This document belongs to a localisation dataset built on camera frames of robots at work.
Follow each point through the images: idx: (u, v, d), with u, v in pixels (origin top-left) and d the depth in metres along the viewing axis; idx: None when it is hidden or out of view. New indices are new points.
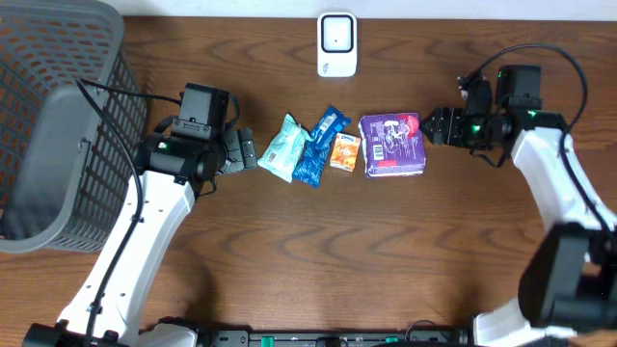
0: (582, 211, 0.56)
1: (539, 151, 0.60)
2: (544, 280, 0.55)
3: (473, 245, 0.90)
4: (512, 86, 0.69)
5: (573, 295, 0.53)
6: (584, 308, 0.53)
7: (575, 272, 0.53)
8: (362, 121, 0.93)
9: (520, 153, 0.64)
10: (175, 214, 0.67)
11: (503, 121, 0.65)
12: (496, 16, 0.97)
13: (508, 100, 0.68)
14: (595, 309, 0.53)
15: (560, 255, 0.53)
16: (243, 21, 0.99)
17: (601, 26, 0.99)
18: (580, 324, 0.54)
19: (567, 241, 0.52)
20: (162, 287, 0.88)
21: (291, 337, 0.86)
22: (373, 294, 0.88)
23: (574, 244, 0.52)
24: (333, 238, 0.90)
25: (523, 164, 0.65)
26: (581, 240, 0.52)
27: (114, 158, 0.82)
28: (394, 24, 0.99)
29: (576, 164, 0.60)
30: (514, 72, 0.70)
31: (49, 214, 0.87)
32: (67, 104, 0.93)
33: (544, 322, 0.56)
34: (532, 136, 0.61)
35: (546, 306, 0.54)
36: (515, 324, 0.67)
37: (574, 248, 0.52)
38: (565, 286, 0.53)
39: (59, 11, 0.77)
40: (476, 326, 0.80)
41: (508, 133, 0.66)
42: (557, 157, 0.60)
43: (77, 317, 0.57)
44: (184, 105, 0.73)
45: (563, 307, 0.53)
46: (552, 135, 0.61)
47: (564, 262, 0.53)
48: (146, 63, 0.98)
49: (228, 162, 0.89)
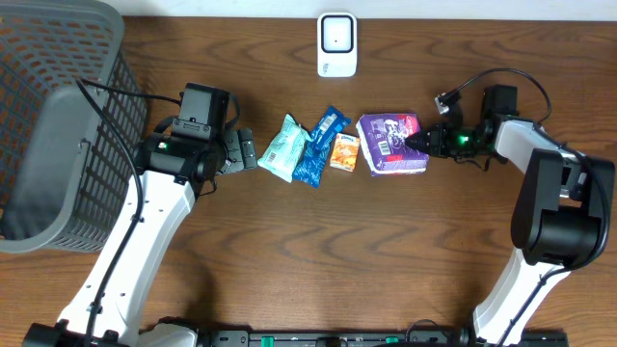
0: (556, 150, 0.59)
1: (513, 128, 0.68)
2: (529, 203, 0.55)
3: (473, 245, 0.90)
4: (495, 98, 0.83)
5: (555, 216, 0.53)
6: (568, 231, 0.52)
7: (556, 192, 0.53)
8: (362, 120, 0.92)
9: (501, 140, 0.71)
10: (175, 214, 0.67)
11: (488, 123, 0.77)
12: (495, 16, 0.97)
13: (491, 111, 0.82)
14: (577, 233, 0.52)
15: (541, 174, 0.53)
16: (242, 21, 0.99)
17: (601, 26, 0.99)
18: (565, 249, 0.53)
19: (547, 161, 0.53)
20: (162, 287, 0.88)
21: (291, 337, 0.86)
22: (373, 294, 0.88)
23: (553, 162, 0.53)
24: (333, 238, 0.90)
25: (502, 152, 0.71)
26: (560, 160, 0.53)
27: (114, 158, 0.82)
28: (394, 24, 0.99)
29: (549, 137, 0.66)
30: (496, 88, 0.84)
31: (49, 214, 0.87)
32: (67, 104, 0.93)
33: (530, 248, 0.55)
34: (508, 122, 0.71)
35: (531, 227, 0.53)
36: (512, 278, 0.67)
37: (553, 170, 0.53)
38: (548, 206, 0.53)
39: (60, 11, 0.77)
40: (475, 314, 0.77)
41: (491, 134, 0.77)
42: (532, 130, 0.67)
43: (77, 317, 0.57)
44: (184, 105, 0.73)
45: (549, 231, 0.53)
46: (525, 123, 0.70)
47: (545, 181, 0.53)
48: (146, 64, 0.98)
49: (228, 163, 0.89)
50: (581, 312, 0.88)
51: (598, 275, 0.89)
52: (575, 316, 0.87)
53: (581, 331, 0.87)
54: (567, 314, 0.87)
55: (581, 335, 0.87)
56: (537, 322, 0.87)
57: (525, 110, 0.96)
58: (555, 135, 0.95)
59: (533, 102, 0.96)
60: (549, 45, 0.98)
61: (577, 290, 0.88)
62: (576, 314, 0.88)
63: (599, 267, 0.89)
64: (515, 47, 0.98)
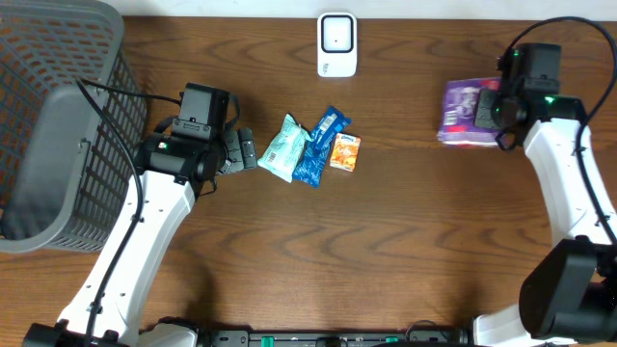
0: (591, 224, 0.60)
1: (553, 150, 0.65)
2: (547, 297, 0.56)
3: (473, 245, 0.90)
4: (530, 66, 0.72)
5: (574, 312, 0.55)
6: (584, 322, 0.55)
7: (577, 291, 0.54)
8: (446, 85, 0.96)
9: (530, 143, 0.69)
10: (175, 214, 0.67)
11: (520, 105, 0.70)
12: (495, 16, 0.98)
13: (526, 81, 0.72)
14: (595, 323, 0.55)
15: (564, 274, 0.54)
16: (242, 21, 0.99)
17: (601, 26, 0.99)
18: (579, 336, 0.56)
19: (574, 263, 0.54)
20: (162, 287, 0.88)
21: (290, 337, 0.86)
22: (373, 294, 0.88)
23: (578, 264, 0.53)
24: (333, 238, 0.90)
25: (533, 153, 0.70)
26: (588, 262, 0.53)
27: (114, 158, 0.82)
28: (394, 24, 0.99)
29: (588, 169, 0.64)
30: (530, 52, 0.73)
31: (48, 214, 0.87)
32: (67, 105, 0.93)
33: (543, 334, 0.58)
34: (548, 130, 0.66)
35: (546, 321, 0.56)
36: (516, 329, 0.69)
37: (579, 269, 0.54)
38: (567, 306, 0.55)
39: (59, 11, 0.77)
40: (476, 328, 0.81)
41: (523, 119, 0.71)
42: (573, 158, 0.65)
43: (77, 317, 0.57)
44: (184, 105, 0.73)
45: (564, 324, 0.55)
46: (569, 132, 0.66)
47: (568, 282, 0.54)
48: (146, 64, 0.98)
49: (228, 162, 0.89)
50: None
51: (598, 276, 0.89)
52: None
53: None
54: None
55: None
56: None
57: None
58: None
59: None
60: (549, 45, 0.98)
61: None
62: None
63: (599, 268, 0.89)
64: None
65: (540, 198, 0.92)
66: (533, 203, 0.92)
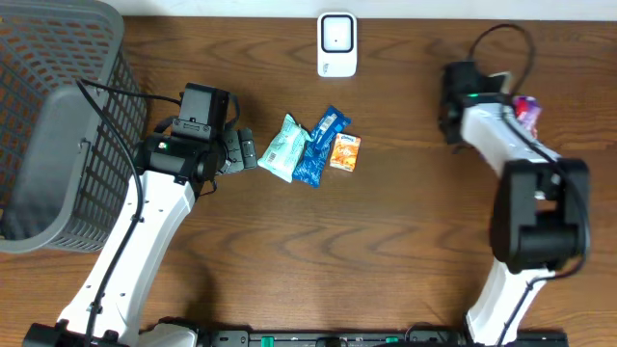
0: (525, 151, 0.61)
1: (480, 120, 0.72)
2: (505, 219, 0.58)
3: (473, 245, 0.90)
4: (453, 79, 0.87)
5: (532, 227, 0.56)
6: (546, 238, 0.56)
7: (528, 205, 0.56)
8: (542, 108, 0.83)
9: (469, 128, 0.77)
10: (175, 214, 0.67)
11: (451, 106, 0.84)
12: (495, 16, 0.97)
13: (452, 91, 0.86)
14: (556, 237, 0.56)
15: (513, 189, 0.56)
16: (242, 21, 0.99)
17: (601, 26, 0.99)
18: (548, 254, 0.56)
19: (517, 176, 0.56)
20: (162, 287, 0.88)
21: (291, 337, 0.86)
22: (373, 294, 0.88)
23: (522, 176, 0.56)
24: (333, 238, 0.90)
25: (475, 138, 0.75)
26: (530, 173, 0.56)
27: (114, 158, 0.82)
28: (394, 24, 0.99)
29: (516, 124, 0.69)
30: (453, 68, 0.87)
31: (48, 214, 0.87)
32: (67, 104, 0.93)
33: (513, 261, 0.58)
34: (474, 109, 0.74)
35: (511, 242, 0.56)
36: (499, 286, 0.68)
37: (524, 181, 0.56)
38: (524, 221, 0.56)
39: (59, 11, 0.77)
40: (471, 318, 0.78)
41: (456, 116, 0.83)
42: (499, 120, 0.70)
43: (77, 318, 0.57)
44: (184, 105, 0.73)
45: (527, 242, 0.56)
46: (490, 106, 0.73)
47: (518, 198, 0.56)
48: (146, 64, 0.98)
49: (228, 162, 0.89)
50: (581, 312, 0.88)
51: (598, 275, 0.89)
52: (575, 316, 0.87)
53: (580, 331, 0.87)
54: (567, 314, 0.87)
55: (580, 335, 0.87)
56: (537, 322, 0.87)
57: None
58: (555, 135, 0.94)
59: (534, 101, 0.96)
60: (549, 45, 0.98)
61: (577, 290, 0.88)
62: (576, 314, 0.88)
63: (598, 267, 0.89)
64: (515, 47, 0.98)
65: None
66: None
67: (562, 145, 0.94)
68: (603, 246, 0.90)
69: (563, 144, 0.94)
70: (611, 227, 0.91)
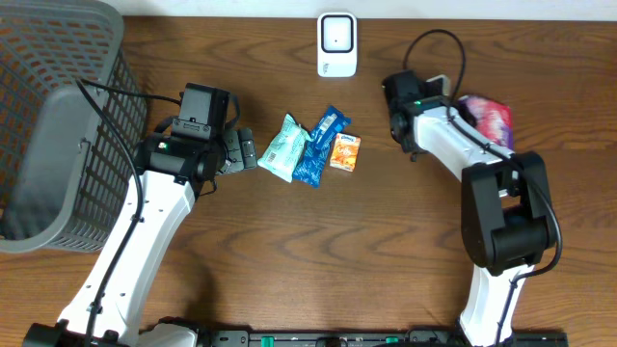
0: (480, 153, 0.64)
1: (430, 128, 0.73)
2: (476, 225, 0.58)
3: None
4: (395, 90, 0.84)
5: (503, 228, 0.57)
6: (517, 234, 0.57)
7: (494, 207, 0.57)
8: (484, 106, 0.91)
9: (419, 138, 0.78)
10: (175, 214, 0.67)
11: (397, 116, 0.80)
12: (495, 16, 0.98)
13: (397, 101, 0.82)
14: (525, 231, 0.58)
15: (476, 194, 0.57)
16: (242, 21, 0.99)
17: (600, 26, 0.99)
18: (523, 250, 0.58)
19: (477, 182, 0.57)
20: (161, 287, 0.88)
21: (291, 337, 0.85)
22: (373, 294, 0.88)
23: (482, 181, 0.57)
24: (333, 238, 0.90)
25: (435, 149, 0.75)
26: (489, 176, 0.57)
27: (114, 158, 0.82)
28: (394, 24, 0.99)
29: (464, 125, 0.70)
30: (392, 80, 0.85)
31: (48, 214, 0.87)
32: (67, 104, 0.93)
33: (492, 264, 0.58)
34: (422, 120, 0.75)
35: (486, 247, 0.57)
36: (483, 288, 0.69)
37: (486, 183, 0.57)
38: (495, 223, 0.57)
39: (59, 11, 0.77)
40: (465, 322, 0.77)
41: (405, 124, 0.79)
42: (447, 124, 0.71)
43: (77, 318, 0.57)
44: (184, 105, 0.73)
45: (501, 243, 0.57)
46: (438, 113, 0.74)
47: (482, 203, 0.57)
48: (146, 64, 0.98)
49: (228, 162, 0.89)
50: (581, 312, 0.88)
51: (598, 275, 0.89)
52: (575, 316, 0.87)
53: (580, 330, 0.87)
54: (567, 314, 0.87)
55: (581, 335, 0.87)
56: (537, 321, 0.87)
57: (525, 110, 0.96)
58: (554, 135, 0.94)
59: (533, 101, 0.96)
60: (549, 45, 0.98)
61: (577, 290, 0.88)
62: (576, 314, 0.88)
63: (598, 267, 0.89)
64: (515, 47, 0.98)
65: None
66: None
67: (562, 145, 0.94)
68: (603, 246, 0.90)
69: (563, 144, 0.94)
70: (611, 227, 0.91)
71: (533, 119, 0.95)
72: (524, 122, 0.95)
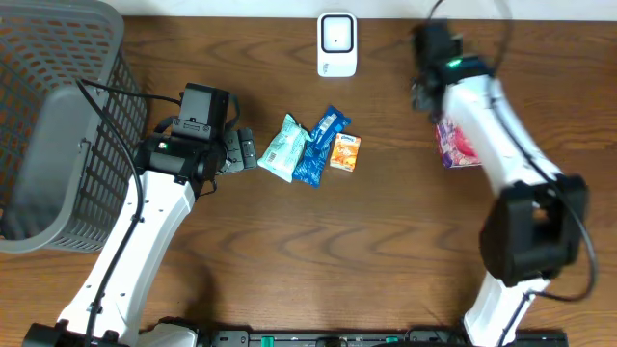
0: (522, 166, 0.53)
1: (469, 106, 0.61)
2: (502, 243, 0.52)
3: (474, 245, 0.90)
4: (426, 44, 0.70)
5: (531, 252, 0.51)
6: (542, 260, 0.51)
7: (525, 233, 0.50)
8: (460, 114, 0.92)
9: (455, 109, 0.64)
10: (175, 214, 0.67)
11: (429, 75, 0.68)
12: (495, 16, 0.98)
13: (428, 59, 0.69)
14: (555, 254, 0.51)
15: (512, 220, 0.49)
16: (242, 21, 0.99)
17: (600, 26, 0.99)
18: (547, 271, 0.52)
19: (516, 206, 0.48)
20: (162, 287, 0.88)
21: (291, 337, 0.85)
22: (373, 294, 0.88)
23: (522, 205, 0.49)
24: (333, 238, 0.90)
25: (457, 121, 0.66)
26: (529, 200, 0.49)
27: (114, 158, 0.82)
28: (394, 24, 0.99)
29: (506, 116, 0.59)
30: (422, 34, 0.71)
31: (48, 214, 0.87)
32: (68, 105, 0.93)
33: (510, 279, 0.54)
34: (459, 91, 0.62)
35: (506, 265, 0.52)
36: (495, 295, 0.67)
37: (523, 210, 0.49)
38: (523, 247, 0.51)
39: (60, 11, 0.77)
40: (469, 322, 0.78)
41: (436, 86, 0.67)
42: (490, 109, 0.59)
43: (78, 318, 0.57)
44: (184, 105, 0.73)
45: (524, 265, 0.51)
46: (479, 86, 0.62)
47: (515, 227, 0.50)
48: (146, 64, 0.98)
49: (228, 163, 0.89)
50: (581, 312, 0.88)
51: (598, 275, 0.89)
52: (575, 316, 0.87)
53: (581, 330, 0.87)
54: (567, 314, 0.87)
55: (581, 335, 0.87)
56: (538, 322, 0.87)
57: (525, 110, 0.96)
58: (554, 135, 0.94)
59: (533, 101, 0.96)
60: (549, 45, 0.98)
61: (577, 290, 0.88)
62: (576, 314, 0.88)
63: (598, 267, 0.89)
64: (515, 47, 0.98)
65: None
66: None
67: (562, 145, 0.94)
68: (603, 246, 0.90)
69: (563, 144, 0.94)
70: (611, 227, 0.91)
71: (533, 119, 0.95)
72: (524, 122, 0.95)
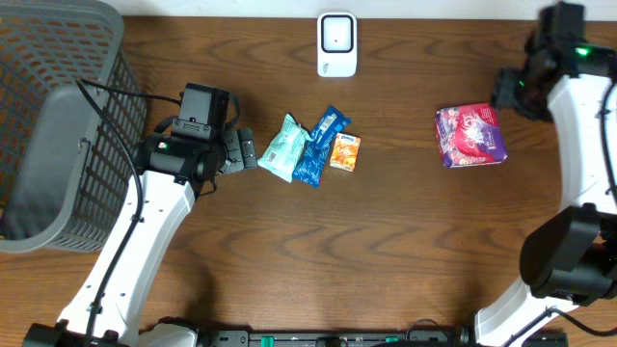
0: (603, 190, 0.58)
1: (577, 109, 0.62)
2: (548, 253, 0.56)
3: (474, 245, 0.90)
4: (556, 24, 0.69)
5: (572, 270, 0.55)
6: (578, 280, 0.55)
7: (573, 254, 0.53)
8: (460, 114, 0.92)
9: (557, 102, 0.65)
10: (175, 214, 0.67)
11: (562, 47, 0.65)
12: (495, 16, 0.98)
13: (552, 39, 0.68)
14: (593, 279, 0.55)
15: (566, 238, 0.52)
16: (242, 21, 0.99)
17: (600, 26, 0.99)
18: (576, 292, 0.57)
19: (576, 230, 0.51)
20: (162, 287, 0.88)
21: (291, 337, 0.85)
22: (373, 294, 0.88)
23: (583, 231, 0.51)
24: (333, 238, 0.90)
25: (555, 108, 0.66)
26: (593, 228, 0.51)
27: (114, 158, 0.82)
28: (394, 24, 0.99)
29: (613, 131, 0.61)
30: (555, 12, 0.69)
31: (48, 214, 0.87)
32: (68, 105, 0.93)
33: (541, 286, 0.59)
34: (574, 84, 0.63)
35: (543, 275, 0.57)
36: (518, 300, 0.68)
37: (581, 235, 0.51)
38: (566, 264, 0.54)
39: (59, 11, 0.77)
40: (479, 319, 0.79)
41: (553, 68, 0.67)
42: (598, 120, 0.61)
43: (77, 317, 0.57)
44: (184, 105, 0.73)
45: (561, 280, 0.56)
46: (599, 92, 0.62)
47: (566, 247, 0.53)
48: (146, 64, 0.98)
49: (228, 162, 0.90)
50: (581, 312, 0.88)
51: None
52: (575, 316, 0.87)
53: (581, 330, 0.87)
54: (568, 314, 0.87)
55: (581, 335, 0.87)
56: None
57: None
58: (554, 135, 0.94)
59: None
60: None
61: None
62: (576, 314, 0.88)
63: None
64: (515, 47, 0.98)
65: (542, 198, 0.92)
66: (534, 203, 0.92)
67: None
68: None
69: None
70: None
71: None
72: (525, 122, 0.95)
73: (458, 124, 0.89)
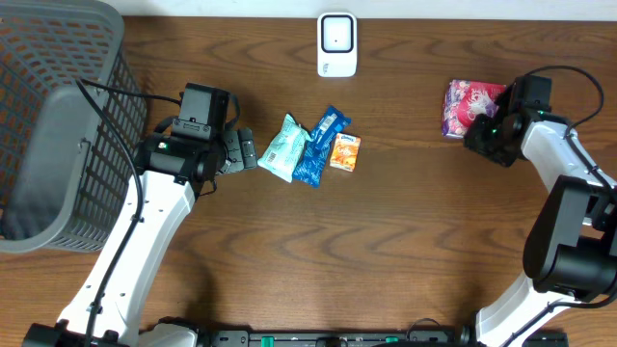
0: (584, 173, 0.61)
1: (547, 138, 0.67)
2: (547, 235, 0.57)
3: (474, 245, 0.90)
4: (525, 91, 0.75)
5: (573, 251, 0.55)
6: (583, 268, 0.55)
7: (572, 228, 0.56)
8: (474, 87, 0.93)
9: (528, 142, 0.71)
10: (175, 214, 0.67)
11: (520, 117, 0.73)
12: (495, 16, 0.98)
13: (522, 103, 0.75)
14: (596, 270, 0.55)
15: (562, 206, 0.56)
16: (242, 21, 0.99)
17: (600, 26, 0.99)
18: (580, 283, 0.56)
19: (569, 194, 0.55)
20: (162, 287, 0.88)
21: (291, 337, 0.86)
22: (374, 294, 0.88)
23: (575, 195, 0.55)
24: (333, 238, 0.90)
25: (530, 150, 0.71)
26: (584, 194, 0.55)
27: (114, 158, 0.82)
28: (394, 24, 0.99)
29: (580, 146, 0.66)
30: (527, 80, 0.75)
31: (48, 214, 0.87)
32: (67, 105, 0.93)
33: (543, 280, 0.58)
34: (541, 124, 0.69)
35: (546, 262, 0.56)
36: (521, 296, 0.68)
37: (576, 201, 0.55)
38: (566, 241, 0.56)
39: (60, 11, 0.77)
40: (479, 317, 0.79)
41: (518, 130, 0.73)
42: (563, 140, 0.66)
43: (77, 317, 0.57)
44: (184, 105, 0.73)
45: (564, 267, 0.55)
46: (559, 126, 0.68)
47: (563, 220, 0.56)
48: (146, 64, 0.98)
49: (228, 163, 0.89)
50: (581, 312, 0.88)
51: None
52: (576, 316, 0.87)
53: (581, 331, 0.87)
54: (567, 314, 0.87)
55: (581, 335, 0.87)
56: None
57: None
58: None
59: None
60: (549, 45, 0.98)
61: None
62: (576, 314, 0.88)
63: None
64: (515, 47, 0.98)
65: (542, 198, 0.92)
66: (534, 203, 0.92)
67: None
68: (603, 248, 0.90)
69: None
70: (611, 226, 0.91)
71: None
72: None
73: (466, 95, 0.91)
